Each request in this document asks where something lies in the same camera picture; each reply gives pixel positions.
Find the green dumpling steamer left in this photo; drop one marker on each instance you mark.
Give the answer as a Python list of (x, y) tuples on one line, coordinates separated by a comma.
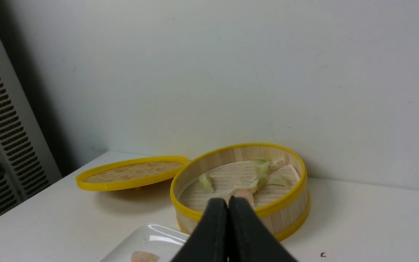
[(205, 182)]

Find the white square plate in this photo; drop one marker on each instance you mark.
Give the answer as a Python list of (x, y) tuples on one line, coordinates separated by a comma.
[(152, 238)]

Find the white dumpling steamer centre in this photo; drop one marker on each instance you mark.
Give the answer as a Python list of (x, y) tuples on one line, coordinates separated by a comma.
[(246, 185)]

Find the pink dumpling steamer front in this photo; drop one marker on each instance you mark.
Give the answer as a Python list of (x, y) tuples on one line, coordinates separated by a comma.
[(241, 193)]

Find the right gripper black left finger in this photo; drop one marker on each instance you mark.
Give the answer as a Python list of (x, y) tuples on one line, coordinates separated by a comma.
[(207, 243)]

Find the green dumpling steamer right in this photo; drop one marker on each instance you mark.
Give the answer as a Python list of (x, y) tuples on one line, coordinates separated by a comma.
[(279, 180)]

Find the yellow-rimmed bamboo steamer basket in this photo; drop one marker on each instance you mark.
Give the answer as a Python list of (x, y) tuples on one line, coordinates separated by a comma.
[(281, 210)]

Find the green dumpling steamer top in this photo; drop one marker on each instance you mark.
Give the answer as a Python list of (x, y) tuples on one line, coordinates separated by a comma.
[(261, 166)]

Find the green dumpling steamer middle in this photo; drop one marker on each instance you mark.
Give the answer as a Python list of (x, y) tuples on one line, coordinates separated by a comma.
[(262, 180)]

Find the grey ventilated cabinet panel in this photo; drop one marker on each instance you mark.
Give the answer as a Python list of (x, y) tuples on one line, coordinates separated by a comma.
[(27, 166)]

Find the green dumpling steamer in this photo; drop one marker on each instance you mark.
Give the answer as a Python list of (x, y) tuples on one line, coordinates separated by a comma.
[(262, 180), (205, 182), (261, 166), (279, 180)]

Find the pink dumpling on plate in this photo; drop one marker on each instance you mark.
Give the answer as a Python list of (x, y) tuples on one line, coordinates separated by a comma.
[(142, 256)]

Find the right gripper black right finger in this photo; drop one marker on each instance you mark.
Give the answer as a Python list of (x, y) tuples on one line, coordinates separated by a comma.
[(248, 239)]

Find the yellow-rimmed bamboo steamer lid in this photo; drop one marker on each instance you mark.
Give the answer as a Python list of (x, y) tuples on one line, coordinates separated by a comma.
[(128, 174)]

